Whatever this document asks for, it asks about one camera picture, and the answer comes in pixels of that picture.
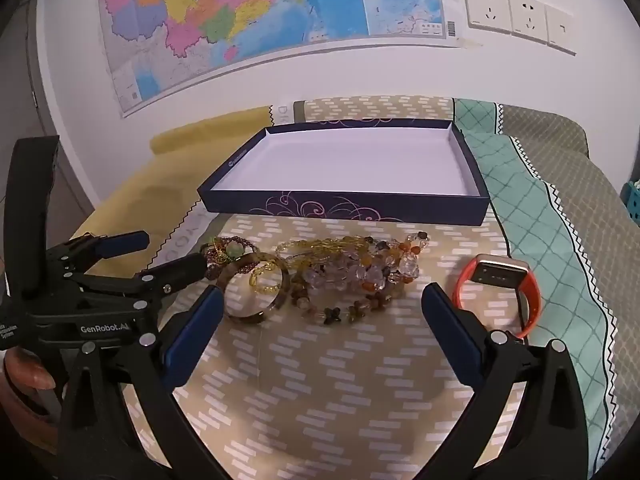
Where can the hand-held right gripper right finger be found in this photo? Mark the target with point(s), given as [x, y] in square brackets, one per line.
[450, 330]

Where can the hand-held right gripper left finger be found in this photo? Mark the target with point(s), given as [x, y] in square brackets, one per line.
[195, 330]

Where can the patterned patchwork bed sheet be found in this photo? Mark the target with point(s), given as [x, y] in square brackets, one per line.
[300, 385]

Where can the brown mottled bangle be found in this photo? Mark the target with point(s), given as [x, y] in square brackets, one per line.
[247, 318]

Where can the person's left hand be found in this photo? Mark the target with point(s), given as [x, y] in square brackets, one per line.
[25, 372]

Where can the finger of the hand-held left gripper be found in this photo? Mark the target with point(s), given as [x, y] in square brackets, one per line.
[120, 242]
[185, 267]

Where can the colourful wall map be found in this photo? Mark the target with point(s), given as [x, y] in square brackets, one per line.
[225, 10]

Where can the navy cardboard box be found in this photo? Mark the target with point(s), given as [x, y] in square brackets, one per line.
[340, 160]

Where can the teal plastic chair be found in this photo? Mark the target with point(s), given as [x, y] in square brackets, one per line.
[632, 200]

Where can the orange smart watch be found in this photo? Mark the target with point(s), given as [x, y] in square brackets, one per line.
[495, 272]

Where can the grey door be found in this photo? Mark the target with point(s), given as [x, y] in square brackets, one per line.
[75, 195]

